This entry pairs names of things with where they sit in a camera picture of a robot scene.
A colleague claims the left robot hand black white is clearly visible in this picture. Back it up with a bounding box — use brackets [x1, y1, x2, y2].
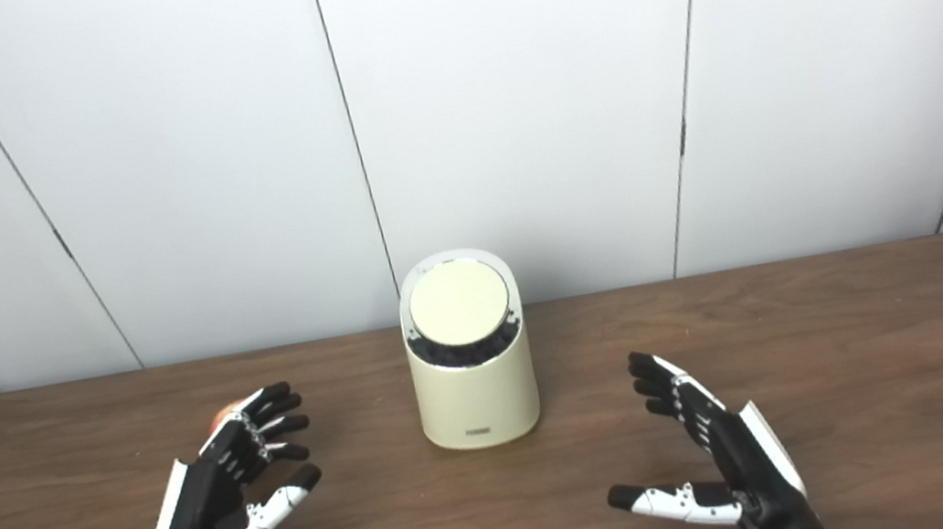
[128, 378, 331, 529]

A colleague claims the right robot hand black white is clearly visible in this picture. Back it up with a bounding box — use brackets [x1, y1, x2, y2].
[588, 329, 828, 529]

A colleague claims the red apple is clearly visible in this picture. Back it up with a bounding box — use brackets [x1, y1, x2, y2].
[207, 398, 249, 432]

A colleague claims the round cream bin lid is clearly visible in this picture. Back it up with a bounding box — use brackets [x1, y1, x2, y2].
[404, 253, 517, 354]

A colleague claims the cream-colored bin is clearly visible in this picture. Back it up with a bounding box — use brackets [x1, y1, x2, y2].
[392, 241, 546, 457]

